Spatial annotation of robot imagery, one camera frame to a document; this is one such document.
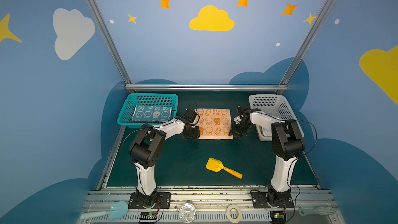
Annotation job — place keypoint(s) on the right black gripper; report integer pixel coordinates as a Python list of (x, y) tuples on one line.
[(238, 130)]

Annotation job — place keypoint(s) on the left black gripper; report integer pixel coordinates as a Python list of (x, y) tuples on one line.
[(192, 131)]

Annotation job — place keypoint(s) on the orange patterned towel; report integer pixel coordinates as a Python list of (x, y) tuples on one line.
[(214, 123)]

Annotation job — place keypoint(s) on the grey plastic basket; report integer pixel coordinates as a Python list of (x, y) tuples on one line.
[(272, 104)]

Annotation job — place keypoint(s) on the blue bunny towel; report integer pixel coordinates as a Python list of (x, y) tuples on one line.
[(152, 113)]

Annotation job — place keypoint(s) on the teal plastic basket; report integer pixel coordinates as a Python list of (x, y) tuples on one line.
[(136, 99)]

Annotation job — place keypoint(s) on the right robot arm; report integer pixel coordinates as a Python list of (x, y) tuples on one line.
[(287, 143)]

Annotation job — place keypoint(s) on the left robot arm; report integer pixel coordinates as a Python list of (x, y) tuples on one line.
[(147, 146)]

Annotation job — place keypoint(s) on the yellow toy shovel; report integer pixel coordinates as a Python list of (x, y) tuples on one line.
[(217, 166)]

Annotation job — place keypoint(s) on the clear round lid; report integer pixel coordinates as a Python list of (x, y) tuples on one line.
[(187, 213)]

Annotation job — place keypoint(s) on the white tape roll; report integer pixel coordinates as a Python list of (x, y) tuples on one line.
[(234, 214)]

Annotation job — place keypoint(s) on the right circuit board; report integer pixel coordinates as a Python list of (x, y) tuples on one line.
[(278, 218)]

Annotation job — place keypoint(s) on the circuit board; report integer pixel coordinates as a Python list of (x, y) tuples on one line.
[(148, 217), (278, 218)]

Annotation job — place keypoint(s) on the left circuit board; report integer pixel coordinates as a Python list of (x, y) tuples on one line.
[(148, 217)]

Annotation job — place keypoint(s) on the grey-green brush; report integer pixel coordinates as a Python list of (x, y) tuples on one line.
[(319, 210)]

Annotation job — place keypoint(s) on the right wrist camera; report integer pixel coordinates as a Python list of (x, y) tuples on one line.
[(238, 119)]

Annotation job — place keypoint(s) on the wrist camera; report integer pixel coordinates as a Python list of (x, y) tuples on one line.
[(190, 116), (238, 119)]

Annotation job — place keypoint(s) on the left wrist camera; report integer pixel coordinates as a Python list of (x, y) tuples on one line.
[(190, 116)]

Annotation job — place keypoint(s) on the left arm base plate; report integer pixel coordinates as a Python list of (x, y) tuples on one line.
[(155, 200)]

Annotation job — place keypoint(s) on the aluminium front rail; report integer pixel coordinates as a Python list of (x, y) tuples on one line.
[(211, 203)]

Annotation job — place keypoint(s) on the aluminium frame back rail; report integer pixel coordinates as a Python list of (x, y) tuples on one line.
[(206, 87)]

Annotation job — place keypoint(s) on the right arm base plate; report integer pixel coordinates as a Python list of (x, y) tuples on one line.
[(271, 199)]

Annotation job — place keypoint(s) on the aluminium frame right post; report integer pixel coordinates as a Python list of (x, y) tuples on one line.
[(309, 38)]

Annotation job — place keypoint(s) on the aluminium frame post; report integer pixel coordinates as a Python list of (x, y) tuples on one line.
[(309, 38), (99, 20)]

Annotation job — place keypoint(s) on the aluminium frame left post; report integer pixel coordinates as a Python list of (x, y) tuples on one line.
[(99, 20)]

